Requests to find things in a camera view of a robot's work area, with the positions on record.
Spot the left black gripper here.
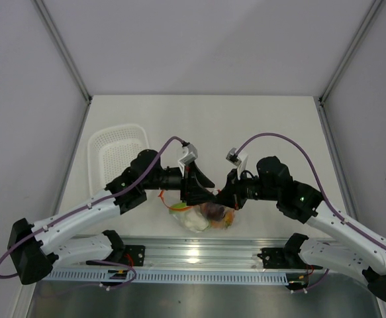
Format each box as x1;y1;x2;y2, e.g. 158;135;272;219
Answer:
142;160;217;205

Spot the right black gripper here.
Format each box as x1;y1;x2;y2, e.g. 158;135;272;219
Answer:
213;167;280;211

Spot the dark red fruit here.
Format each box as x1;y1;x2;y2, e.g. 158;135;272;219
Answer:
200;202;225;221

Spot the small orange pineapple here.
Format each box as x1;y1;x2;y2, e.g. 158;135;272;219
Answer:
210;210;235;229

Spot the green white cabbage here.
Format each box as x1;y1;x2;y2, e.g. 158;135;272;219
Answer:
169;202;210;233

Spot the clear zip bag orange zipper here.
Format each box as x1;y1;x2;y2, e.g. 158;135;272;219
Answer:
158;190;236;233

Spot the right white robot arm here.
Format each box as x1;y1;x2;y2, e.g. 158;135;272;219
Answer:
217;154;386;302

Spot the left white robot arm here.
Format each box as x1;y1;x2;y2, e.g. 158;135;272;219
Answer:
7;146;215;285

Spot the white perforated plastic basket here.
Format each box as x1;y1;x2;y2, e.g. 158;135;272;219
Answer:
87;124;149;195

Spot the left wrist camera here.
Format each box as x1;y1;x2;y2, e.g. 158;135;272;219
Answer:
177;142;198;171

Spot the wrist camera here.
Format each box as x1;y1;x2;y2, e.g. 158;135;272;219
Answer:
226;148;248;177
177;142;198;171

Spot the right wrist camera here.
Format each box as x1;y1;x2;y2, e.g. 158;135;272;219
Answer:
226;148;248;177

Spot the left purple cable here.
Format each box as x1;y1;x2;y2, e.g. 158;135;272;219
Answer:
0;136;189;278

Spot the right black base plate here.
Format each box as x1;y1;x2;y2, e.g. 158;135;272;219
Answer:
257;248;322;270

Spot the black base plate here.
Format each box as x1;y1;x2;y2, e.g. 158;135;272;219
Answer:
257;248;322;270
103;244;146;267

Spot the aluminium mounting rail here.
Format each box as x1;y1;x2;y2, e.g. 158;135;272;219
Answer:
25;237;386;273

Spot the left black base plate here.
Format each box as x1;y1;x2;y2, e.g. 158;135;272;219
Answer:
103;244;146;267

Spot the slotted grey cable duct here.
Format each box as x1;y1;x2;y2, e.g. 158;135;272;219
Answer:
44;268;289;286

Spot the right aluminium frame post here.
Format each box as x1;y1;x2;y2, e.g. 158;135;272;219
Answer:
318;0;386;107

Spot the aluminium frame post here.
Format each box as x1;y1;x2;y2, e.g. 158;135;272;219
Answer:
318;0;386;107
31;0;92;104

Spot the left aluminium frame post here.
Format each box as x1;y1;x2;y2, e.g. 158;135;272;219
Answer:
31;0;92;104

